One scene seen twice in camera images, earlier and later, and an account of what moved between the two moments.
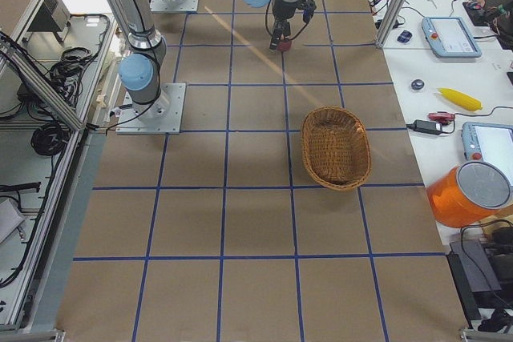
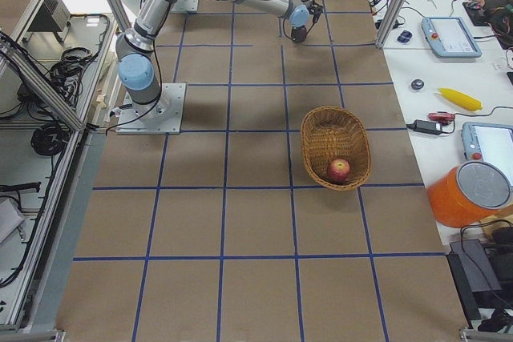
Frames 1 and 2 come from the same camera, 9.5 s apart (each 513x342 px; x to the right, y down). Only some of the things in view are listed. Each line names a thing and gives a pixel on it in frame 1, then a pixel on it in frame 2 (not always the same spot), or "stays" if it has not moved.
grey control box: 54,16 stays
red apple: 284,46 -> 338,170
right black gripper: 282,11 -> 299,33
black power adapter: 426,126 stays
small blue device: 405,36 stays
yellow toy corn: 461,99 stays
